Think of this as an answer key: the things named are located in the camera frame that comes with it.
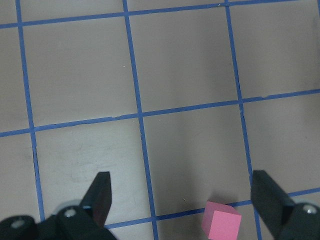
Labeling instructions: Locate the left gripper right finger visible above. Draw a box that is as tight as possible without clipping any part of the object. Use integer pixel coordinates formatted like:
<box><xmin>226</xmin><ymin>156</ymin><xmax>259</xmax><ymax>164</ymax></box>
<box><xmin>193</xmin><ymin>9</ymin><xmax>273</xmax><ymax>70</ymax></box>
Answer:
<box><xmin>250</xmin><ymin>170</ymin><xmax>320</xmax><ymax>240</ymax></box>

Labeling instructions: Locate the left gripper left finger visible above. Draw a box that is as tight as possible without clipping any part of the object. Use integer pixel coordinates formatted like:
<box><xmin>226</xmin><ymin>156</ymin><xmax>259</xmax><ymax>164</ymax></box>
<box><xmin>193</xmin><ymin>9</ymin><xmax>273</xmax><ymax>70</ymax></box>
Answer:
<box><xmin>0</xmin><ymin>171</ymin><xmax>116</xmax><ymax>240</ymax></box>

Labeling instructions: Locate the pink cube upper left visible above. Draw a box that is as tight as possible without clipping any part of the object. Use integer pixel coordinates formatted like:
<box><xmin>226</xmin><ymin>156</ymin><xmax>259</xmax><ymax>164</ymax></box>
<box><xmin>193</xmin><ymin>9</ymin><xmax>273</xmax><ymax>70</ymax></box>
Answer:
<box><xmin>201</xmin><ymin>201</ymin><xmax>242</xmax><ymax>240</ymax></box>

